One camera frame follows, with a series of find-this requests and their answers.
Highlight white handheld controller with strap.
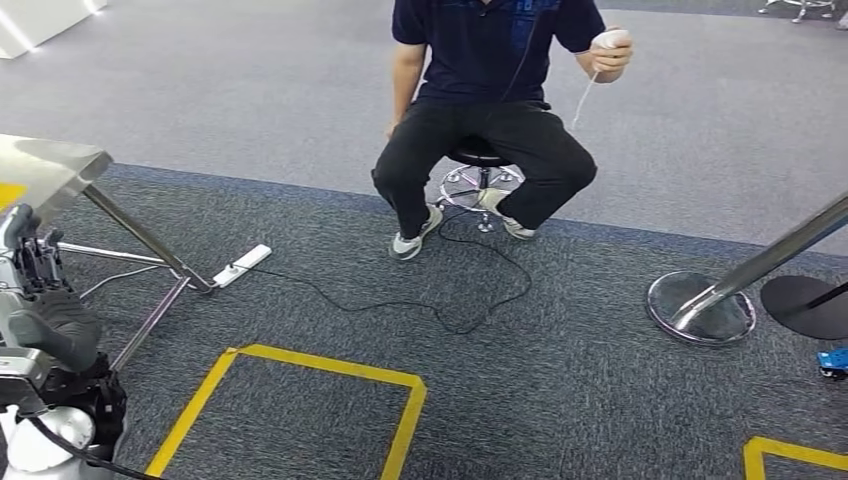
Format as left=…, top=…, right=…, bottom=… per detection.
left=570, top=27, right=631, bottom=130

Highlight chrome stanchion with base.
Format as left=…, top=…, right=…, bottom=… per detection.
left=645, top=192, right=848, bottom=346

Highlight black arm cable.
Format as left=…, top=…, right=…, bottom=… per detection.
left=26, top=415, right=160, bottom=480

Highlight black stool with chrome base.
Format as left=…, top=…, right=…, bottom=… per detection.
left=433, top=135, right=526, bottom=233

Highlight steel workbench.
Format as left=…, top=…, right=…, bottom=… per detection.
left=0, top=134, right=217, bottom=372

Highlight white lit plinth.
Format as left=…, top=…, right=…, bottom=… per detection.
left=0, top=0, right=107, bottom=61

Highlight yellow floor tape square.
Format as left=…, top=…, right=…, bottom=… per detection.
left=144, top=343, right=429, bottom=480

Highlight black floor cable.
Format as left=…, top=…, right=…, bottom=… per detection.
left=231, top=208, right=533, bottom=336

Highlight yellow tape frames on workbench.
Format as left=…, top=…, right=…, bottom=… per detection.
left=0, top=183, right=29, bottom=212

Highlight white power strip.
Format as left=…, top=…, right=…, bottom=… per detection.
left=211, top=244, right=273, bottom=289

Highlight black pole with round base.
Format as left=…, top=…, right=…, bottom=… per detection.
left=760, top=274, right=848, bottom=341

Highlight thin white floor cable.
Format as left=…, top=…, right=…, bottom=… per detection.
left=79, top=264, right=164, bottom=301

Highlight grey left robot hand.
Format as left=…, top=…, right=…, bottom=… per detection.
left=0, top=203, right=104, bottom=374

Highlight seated person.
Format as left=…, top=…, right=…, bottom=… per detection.
left=370, top=0, right=634, bottom=262

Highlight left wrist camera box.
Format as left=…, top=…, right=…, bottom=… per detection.
left=0, top=347, right=54, bottom=415

